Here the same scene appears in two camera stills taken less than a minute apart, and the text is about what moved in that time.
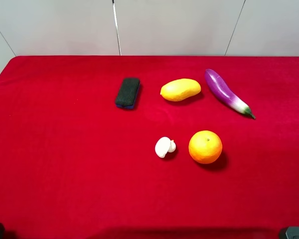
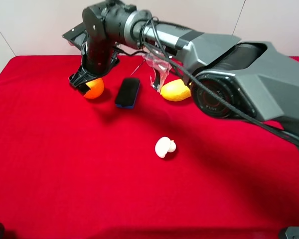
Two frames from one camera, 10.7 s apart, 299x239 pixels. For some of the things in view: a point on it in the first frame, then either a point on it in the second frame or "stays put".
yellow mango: (180, 89) stays put
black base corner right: (297, 232) stays put
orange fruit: (205, 147) to (96, 86)
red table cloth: (66, 163) stays put
